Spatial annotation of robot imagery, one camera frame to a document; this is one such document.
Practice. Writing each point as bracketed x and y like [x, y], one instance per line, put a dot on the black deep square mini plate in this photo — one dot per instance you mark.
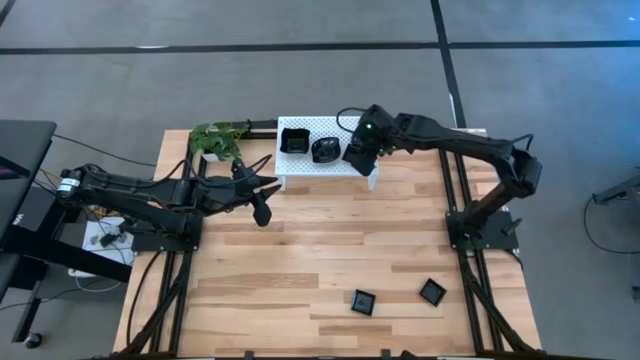
[295, 142]

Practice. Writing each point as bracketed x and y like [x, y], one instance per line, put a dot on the black stand leg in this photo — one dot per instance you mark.
[620, 190]

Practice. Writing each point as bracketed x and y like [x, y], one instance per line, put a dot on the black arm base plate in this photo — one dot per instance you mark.
[165, 242]
[495, 235]

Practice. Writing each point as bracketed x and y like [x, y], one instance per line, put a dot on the white power strip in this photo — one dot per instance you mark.
[95, 240]

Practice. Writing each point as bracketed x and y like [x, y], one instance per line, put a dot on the black caster wheel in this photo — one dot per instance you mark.
[33, 340]

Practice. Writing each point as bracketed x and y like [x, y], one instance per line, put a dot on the black desk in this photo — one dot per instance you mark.
[25, 150]

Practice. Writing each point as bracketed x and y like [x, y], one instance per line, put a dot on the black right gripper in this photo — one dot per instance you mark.
[372, 137]

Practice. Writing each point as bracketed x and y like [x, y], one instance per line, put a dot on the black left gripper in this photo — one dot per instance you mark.
[237, 192]

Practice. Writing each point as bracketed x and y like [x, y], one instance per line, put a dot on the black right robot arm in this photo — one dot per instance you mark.
[450, 137]

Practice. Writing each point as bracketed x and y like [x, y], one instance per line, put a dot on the white perforated shelf table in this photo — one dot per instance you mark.
[300, 167]

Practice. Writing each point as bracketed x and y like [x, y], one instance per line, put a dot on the black table frame rail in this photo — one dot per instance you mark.
[260, 124]

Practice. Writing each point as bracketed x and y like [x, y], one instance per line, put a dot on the black square footed plate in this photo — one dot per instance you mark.
[433, 292]
[363, 302]

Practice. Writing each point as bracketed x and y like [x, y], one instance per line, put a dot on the black side frame rails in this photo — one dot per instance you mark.
[480, 300]
[175, 300]

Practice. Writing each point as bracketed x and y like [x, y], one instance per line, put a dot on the black round mini plate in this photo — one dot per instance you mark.
[326, 150]

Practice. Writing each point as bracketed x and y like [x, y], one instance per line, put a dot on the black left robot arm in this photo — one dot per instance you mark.
[150, 200]

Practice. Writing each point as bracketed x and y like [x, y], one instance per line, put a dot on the green leafy plant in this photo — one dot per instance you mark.
[217, 142]

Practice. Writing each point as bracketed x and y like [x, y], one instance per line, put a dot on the white plant pot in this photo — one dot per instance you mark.
[210, 157]

